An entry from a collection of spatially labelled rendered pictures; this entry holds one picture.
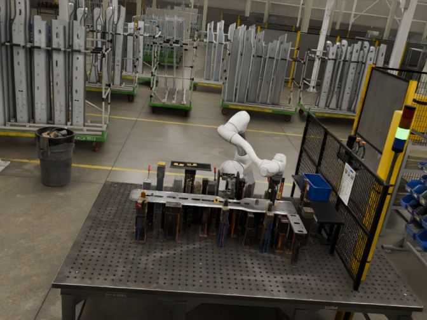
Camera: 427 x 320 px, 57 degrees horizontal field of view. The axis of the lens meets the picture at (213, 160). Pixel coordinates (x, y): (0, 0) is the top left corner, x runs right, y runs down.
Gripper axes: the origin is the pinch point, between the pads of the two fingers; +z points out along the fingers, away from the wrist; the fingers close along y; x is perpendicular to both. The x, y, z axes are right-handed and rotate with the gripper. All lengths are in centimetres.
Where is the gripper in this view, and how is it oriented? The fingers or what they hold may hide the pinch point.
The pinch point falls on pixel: (272, 200)
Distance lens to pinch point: 336.4
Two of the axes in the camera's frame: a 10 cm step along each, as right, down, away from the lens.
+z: -1.1, 9.3, 3.6
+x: 9.9, 0.9, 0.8
